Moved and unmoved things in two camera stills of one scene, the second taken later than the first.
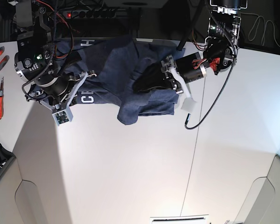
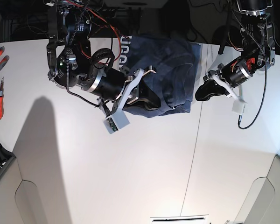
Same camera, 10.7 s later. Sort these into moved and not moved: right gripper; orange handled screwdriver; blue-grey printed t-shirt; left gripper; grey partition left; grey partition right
Moved: left gripper; blue-grey printed t-shirt; right gripper
Not moved: grey partition right; orange handled screwdriver; grey partition left
